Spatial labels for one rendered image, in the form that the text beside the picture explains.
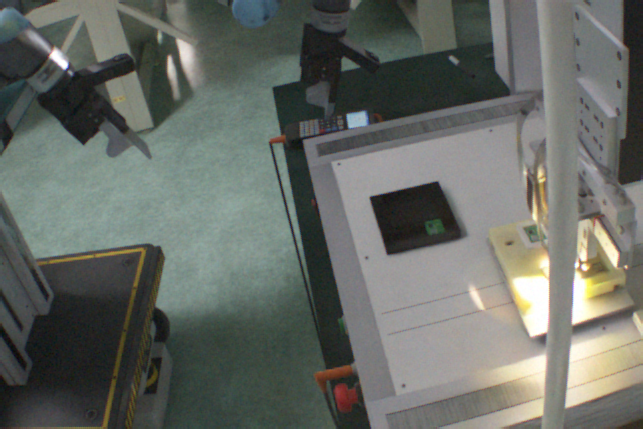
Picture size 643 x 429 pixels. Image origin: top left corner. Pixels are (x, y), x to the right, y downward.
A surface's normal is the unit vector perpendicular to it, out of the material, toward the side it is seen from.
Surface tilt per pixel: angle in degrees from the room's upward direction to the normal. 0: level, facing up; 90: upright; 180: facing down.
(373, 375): 0
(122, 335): 0
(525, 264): 0
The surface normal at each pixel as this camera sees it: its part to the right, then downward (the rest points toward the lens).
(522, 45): 0.15, 0.61
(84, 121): 0.51, 0.44
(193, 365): -0.17, -0.76
